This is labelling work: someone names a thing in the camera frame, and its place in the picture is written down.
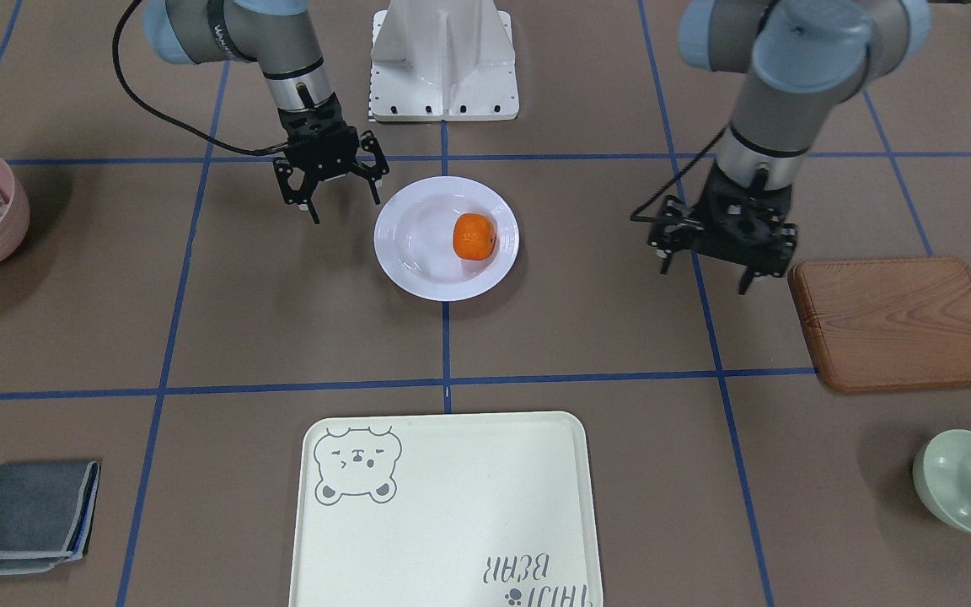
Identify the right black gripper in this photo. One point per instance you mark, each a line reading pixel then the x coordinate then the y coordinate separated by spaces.
pixel 287 179

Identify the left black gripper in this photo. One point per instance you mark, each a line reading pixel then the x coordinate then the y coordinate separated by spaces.
pixel 668 235

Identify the white round plate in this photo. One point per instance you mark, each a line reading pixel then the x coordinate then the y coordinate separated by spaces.
pixel 413 238

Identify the orange fruit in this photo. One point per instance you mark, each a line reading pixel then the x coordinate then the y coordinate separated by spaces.
pixel 474 237

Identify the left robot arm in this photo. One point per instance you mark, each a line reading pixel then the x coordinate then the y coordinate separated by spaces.
pixel 799 60

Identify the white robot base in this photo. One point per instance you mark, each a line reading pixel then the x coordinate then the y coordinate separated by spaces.
pixel 443 61

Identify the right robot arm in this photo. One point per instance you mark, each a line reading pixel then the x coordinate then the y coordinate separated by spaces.
pixel 278 37

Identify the brown wooden tray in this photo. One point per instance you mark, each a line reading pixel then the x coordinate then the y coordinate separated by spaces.
pixel 886 324

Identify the cream bear tray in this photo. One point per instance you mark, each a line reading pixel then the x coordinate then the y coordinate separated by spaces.
pixel 474 509

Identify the grey folded cloth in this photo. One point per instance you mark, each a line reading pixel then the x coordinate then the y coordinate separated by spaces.
pixel 47 510

